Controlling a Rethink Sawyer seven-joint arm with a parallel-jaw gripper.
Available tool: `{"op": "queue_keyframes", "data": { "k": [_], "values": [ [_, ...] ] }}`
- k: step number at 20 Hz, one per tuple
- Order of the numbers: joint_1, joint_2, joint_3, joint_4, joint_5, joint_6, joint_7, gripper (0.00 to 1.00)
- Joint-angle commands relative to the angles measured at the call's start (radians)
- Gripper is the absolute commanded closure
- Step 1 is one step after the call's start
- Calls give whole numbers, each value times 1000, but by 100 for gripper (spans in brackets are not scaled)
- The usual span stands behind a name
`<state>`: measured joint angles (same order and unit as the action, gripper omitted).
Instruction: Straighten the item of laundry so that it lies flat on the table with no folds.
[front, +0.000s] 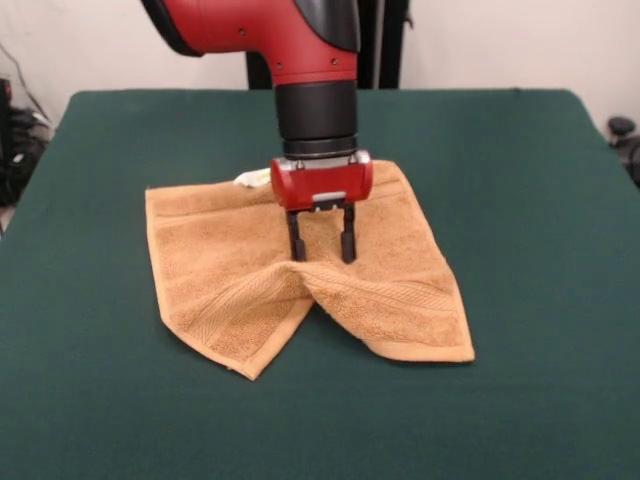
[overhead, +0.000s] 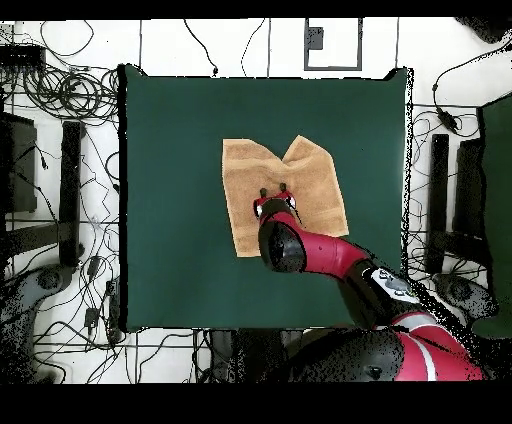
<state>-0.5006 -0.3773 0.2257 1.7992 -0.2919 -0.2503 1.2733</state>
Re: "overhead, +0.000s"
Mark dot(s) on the dark green cloth cover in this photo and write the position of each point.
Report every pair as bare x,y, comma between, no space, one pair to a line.
500,180

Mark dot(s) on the black horizontal beam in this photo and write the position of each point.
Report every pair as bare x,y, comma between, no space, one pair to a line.
36,238
460,246

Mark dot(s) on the dark green table cloth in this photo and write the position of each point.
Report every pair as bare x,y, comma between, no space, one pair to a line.
180,160

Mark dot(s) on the black square cabinet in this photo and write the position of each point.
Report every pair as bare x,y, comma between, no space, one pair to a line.
20,168

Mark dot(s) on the grey square frame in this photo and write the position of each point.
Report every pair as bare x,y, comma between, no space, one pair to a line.
332,68

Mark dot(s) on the black upright bar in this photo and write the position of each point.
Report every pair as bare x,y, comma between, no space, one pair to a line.
439,180
72,192

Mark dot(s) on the tan terry towel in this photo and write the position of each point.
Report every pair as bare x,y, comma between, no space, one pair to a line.
312,192

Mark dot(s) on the black power strip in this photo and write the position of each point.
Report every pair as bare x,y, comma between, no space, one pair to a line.
115,320

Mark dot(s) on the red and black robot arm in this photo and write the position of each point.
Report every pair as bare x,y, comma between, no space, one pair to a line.
328,252

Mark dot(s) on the black switch box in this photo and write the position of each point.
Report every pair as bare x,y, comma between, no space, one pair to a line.
22,56

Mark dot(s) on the dark grey stand base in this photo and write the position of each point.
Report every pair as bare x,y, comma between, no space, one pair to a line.
48,280
464,296

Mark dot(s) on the black flat panel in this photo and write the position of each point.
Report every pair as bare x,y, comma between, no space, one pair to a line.
470,188

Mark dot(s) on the black power adapter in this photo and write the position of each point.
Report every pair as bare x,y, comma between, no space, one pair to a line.
94,266
91,316

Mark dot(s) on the dark rounded object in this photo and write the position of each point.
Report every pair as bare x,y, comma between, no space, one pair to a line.
488,28

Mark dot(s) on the small dark grey square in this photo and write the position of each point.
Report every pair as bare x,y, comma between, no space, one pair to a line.
314,38

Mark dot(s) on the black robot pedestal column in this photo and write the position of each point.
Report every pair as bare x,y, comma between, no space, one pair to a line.
248,352

